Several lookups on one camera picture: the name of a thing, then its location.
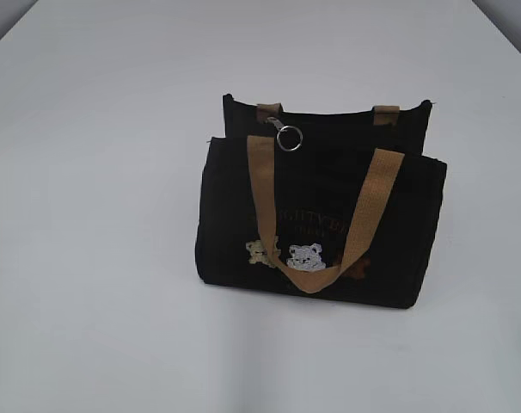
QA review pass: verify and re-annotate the silver zipper pull key ring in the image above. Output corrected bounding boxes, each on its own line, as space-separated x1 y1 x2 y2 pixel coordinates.
264 115 305 152

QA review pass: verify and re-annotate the black canvas bear tote bag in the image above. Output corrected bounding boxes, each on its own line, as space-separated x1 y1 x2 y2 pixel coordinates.
195 95 447 309

